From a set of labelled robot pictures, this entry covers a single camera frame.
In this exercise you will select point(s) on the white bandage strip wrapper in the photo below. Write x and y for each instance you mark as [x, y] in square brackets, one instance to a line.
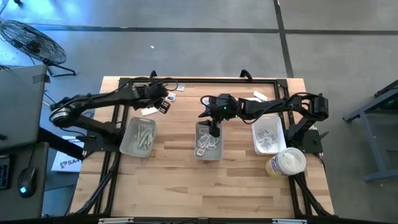
[253, 99]
[260, 95]
[149, 111]
[145, 139]

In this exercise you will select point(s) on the white printed cardboard box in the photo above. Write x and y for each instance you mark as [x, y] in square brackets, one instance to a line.
[66, 161]

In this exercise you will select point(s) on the white packet with red mark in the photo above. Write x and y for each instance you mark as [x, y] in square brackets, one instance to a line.
[200, 152]

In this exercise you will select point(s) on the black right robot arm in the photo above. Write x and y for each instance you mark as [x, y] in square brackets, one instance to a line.
[267, 105]

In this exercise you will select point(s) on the yellow wipes canister white lid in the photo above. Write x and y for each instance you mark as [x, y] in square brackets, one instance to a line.
[286, 163]

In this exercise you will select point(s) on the silver aluminium bar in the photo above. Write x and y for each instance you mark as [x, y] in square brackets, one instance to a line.
[115, 220]
[289, 221]

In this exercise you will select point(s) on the white plastic bin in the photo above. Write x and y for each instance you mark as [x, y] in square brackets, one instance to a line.
[276, 149]

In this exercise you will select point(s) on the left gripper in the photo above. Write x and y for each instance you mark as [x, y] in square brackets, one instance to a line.
[155, 93]

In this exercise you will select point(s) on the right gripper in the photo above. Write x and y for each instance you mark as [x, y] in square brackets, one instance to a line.
[228, 107]

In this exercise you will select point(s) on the black diagonal bar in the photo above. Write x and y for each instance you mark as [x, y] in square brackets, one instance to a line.
[59, 142]

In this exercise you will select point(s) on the black floor fan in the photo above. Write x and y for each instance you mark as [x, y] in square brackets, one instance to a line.
[33, 45]

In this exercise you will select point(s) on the black computer mouse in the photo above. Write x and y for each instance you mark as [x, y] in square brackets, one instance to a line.
[26, 182]

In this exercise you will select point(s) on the dark grey desk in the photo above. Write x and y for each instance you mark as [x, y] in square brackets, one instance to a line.
[34, 205]

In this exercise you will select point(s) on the black keyboard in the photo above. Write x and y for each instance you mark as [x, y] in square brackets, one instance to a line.
[3, 172]

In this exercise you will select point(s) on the blue-grey table frame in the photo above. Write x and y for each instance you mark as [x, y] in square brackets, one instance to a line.
[370, 140]

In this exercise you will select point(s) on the light grey plastic bin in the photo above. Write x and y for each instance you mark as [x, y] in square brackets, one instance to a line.
[216, 154]
[130, 146]

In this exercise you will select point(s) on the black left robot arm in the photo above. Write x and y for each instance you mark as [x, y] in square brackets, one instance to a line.
[102, 97]

